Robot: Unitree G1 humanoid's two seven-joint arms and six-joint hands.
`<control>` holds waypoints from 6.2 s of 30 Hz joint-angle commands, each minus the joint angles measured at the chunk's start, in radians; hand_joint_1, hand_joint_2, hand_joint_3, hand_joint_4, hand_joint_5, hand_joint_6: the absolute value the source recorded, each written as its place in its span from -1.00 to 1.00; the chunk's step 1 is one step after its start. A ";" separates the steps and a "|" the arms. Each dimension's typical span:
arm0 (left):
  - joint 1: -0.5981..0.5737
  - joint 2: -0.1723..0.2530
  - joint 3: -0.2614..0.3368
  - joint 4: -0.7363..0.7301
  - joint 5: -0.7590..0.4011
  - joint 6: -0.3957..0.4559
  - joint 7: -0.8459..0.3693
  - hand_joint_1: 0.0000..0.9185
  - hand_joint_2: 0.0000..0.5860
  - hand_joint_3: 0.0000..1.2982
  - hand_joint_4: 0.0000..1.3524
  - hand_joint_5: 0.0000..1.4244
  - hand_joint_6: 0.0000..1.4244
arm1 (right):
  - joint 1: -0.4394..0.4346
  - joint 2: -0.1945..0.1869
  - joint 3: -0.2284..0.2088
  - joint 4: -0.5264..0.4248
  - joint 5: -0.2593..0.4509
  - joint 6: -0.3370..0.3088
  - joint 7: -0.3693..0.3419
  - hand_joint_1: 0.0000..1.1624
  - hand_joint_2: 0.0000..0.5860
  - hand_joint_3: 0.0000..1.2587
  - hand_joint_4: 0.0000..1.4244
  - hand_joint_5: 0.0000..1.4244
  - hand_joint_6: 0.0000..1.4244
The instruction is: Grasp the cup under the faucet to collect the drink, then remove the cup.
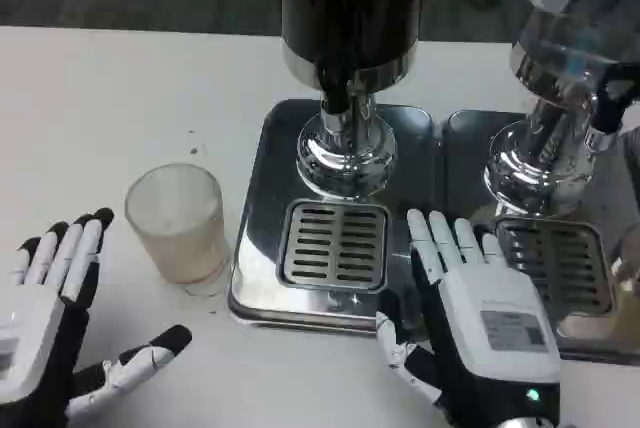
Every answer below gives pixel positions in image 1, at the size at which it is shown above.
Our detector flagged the clear ribbed glass cup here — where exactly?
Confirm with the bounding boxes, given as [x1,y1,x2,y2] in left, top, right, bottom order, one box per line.
[123,162,233,299]

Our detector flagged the dark drink dispenser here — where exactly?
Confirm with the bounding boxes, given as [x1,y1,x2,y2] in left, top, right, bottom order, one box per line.
[278,0,433,200]

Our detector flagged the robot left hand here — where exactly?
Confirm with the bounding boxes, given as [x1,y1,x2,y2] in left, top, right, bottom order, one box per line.
[0,207,194,428]

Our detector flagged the steel slotted tray grid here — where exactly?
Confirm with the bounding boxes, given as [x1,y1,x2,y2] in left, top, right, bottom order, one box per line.
[493,219,617,318]
[276,198,392,292]

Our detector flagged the black dispenser tap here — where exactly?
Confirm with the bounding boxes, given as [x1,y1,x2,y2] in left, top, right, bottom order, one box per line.
[318,63,362,116]
[591,61,637,135]

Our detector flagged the steel drip tray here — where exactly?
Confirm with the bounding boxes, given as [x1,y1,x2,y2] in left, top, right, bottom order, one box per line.
[441,108,640,365]
[227,98,437,335]

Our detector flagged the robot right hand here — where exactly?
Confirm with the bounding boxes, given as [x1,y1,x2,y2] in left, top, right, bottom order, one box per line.
[374,207,564,428]

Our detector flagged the clear steel drink dispenser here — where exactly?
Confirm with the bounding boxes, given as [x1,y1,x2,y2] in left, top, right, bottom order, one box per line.
[481,0,640,223]

